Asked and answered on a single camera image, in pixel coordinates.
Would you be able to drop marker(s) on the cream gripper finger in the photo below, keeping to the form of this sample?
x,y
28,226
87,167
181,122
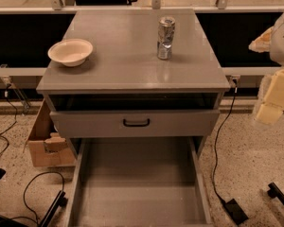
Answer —
x,y
262,43
272,104

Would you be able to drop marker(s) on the silver redbull can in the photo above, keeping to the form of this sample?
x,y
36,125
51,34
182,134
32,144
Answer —
x,y
166,30

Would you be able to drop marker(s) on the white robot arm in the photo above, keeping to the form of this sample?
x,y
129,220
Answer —
x,y
276,54

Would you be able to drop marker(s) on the grey drawer cabinet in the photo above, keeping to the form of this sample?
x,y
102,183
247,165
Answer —
x,y
125,74

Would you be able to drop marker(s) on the open grey middle drawer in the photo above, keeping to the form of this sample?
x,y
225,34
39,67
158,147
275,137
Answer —
x,y
138,182

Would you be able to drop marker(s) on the black stand leg right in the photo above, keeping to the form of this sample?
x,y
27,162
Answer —
x,y
275,192

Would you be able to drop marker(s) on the black stand leg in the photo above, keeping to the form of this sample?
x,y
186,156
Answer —
x,y
60,201
275,192

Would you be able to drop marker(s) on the white paper bowl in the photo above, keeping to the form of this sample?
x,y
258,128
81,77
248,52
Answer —
x,y
70,52

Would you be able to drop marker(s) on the brown cardboard box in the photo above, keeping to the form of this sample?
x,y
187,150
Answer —
x,y
46,147

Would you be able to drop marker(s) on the black stand leg left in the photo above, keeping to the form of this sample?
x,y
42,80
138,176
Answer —
x,y
60,201

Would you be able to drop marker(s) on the black drawer handle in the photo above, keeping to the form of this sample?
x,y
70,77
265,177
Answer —
x,y
136,124

